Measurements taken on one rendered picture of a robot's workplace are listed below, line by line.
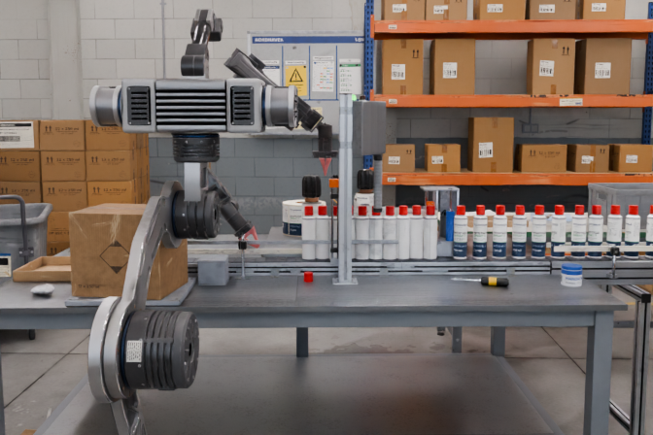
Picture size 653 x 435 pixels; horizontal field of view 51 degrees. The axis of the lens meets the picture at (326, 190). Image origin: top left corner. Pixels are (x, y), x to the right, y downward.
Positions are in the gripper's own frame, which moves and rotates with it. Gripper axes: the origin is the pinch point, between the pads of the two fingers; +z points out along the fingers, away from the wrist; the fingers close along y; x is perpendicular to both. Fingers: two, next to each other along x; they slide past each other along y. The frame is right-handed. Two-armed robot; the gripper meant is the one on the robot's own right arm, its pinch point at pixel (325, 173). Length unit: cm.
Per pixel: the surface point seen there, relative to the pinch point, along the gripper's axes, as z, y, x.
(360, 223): 16.6, -12.1, 22.6
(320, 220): 15.6, 2.8, 21.1
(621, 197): 24, -166, -90
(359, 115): -24.1, -10.3, 36.5
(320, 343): 122, -2, -140
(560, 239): 23, -88, 24
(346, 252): 24.8, -6.1, 35.6
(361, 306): 35, -9, 67
